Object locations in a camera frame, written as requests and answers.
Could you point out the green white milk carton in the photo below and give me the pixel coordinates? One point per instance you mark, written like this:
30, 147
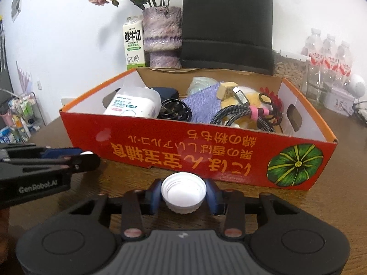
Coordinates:
133, 44

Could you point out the clear container of pellets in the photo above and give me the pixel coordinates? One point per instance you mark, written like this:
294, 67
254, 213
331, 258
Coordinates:
289, 68

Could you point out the white round camera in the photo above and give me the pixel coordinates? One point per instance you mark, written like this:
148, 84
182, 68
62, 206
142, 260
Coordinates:
356, 85

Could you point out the purple wall decal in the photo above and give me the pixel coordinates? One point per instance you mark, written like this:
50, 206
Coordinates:
25, 77

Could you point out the yellow white plush toy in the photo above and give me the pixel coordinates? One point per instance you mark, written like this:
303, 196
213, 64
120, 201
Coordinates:
252, 94

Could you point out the navy pouch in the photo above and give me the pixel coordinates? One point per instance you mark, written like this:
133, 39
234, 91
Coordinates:
169, 93

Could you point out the empty glass jar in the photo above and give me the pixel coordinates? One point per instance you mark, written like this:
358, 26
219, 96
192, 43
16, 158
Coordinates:
318, 88

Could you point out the purple marbled vase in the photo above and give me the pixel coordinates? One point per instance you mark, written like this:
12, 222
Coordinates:
162, 31

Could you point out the ribbed white bottle cap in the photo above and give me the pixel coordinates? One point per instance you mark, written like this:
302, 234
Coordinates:
183, 192

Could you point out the iridescent plastic bag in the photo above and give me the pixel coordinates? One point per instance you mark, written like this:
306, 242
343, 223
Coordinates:
200, 84

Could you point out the clear water bottle red label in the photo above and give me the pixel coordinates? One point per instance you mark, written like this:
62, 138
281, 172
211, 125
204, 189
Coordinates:
328, 54
312, 51
343, 60

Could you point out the clear cotton swab box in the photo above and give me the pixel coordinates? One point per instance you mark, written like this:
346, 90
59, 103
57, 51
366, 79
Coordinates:
129, 104

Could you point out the rack of small bottles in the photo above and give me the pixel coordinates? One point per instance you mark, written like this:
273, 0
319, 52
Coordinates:
20, 117

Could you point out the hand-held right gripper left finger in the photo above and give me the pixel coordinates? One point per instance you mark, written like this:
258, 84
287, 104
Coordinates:
154, 197

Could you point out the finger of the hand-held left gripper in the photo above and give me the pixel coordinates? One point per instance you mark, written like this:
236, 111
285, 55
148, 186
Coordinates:
83, 163
60, 152

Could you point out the wall poster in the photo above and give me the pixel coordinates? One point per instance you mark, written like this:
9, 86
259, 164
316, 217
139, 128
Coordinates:
16, 3

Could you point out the black paper bag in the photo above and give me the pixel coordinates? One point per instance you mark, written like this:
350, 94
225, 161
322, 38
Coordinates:
226, 20

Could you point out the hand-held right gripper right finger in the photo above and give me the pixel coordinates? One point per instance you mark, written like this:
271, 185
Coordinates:
215, 199

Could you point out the purple knit pouch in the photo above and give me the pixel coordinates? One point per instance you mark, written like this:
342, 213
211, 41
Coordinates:
203, 106

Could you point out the wooden desktop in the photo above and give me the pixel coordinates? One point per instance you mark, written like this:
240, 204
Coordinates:
338, 172

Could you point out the white wall outlet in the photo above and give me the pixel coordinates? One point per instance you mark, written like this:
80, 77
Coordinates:
39, 85

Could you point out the red cardboard box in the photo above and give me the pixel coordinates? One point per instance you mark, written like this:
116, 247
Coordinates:
172, 151

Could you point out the beige small block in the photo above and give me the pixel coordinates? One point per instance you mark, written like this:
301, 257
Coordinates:
226, 90

